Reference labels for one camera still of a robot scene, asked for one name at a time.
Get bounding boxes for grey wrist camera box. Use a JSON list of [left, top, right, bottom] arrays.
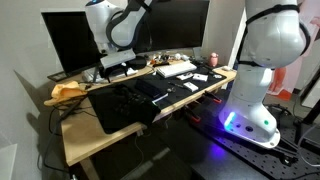
[[99, 48, 137, 70]]

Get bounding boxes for small white box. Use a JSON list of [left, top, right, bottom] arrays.
[[182, 81, 200, 93]]

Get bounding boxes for small white flat packet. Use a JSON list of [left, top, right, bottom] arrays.
[[176, 72, 194, 81]]

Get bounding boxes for orange handled clamp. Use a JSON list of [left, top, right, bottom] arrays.
[[184, 105, 202, 123], [203, 90, 223, 105]]

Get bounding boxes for thin black cable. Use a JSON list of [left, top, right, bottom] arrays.
[[49, 104, 98, 118]]

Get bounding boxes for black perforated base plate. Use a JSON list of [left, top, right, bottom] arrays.
[[189, 89, 320, 180]]

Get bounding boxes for black round pouch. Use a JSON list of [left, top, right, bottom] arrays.
[[129, 55, 148, 71]]

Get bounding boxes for yellow cloth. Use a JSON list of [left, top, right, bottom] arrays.
[[43, 80, 89, 107]]

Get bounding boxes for black desk mat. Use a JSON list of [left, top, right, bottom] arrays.
[[87, 64, 228, 135]]

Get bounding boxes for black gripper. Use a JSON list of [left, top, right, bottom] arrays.
[[101, 63, 134, 84]]

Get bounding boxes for small cluttered trinkets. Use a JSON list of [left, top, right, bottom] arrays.
[[156, 52, 175, 63]]

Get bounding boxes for black hanging cable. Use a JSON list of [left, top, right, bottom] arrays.
[[36, 106, 73, 175]]

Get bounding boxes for white keyboard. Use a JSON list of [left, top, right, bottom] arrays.
[[154, 60, 198, 79]]

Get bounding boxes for white square card box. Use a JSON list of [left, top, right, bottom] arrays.
[[192, 73, 209, 83]]

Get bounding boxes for black stand frame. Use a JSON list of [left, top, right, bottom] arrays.
[[292, 66, 320, 148]]

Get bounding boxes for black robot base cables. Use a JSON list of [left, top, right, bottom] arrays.
[[271, 136, 300, 167]]

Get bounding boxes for black pen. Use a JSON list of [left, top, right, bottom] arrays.
[[167, 81, 188, 90]]

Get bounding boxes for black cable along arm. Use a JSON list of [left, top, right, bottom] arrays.
[[105, 0, 313, 68]]

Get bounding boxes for black power strip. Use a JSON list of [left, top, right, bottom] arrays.
[[59, 99, 85, 122]]

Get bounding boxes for wide black computer monitor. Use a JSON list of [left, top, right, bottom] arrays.
[[133, 0, 211, 54]]

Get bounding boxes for thin white hanging cable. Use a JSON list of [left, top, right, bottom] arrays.
[[134, 129, 146, 168]]

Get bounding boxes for black notebook white pages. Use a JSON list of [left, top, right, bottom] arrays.
[[134, 78, 170, 104]]

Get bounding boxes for pink pig toy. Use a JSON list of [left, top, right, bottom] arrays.
[[208, 52, 220, 68]]

